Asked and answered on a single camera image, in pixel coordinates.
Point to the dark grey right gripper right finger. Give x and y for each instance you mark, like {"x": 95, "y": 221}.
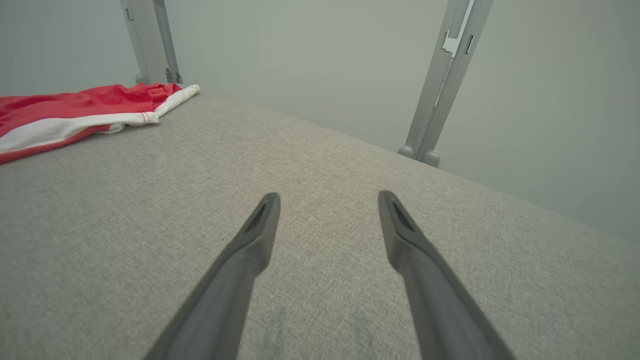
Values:
{"x": 430, "y": 285}

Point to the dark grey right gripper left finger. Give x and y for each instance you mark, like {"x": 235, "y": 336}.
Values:
{"x": 235, "y": 280}

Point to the red shorts with white stripe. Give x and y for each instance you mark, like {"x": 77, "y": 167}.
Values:
{"x": 60, "y": 107}

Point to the grey double partition post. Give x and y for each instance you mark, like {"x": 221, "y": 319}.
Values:
{"x": 440, "y": 100}

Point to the grey corner partition post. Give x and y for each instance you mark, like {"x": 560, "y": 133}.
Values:
{"x": 147, "y": 40}

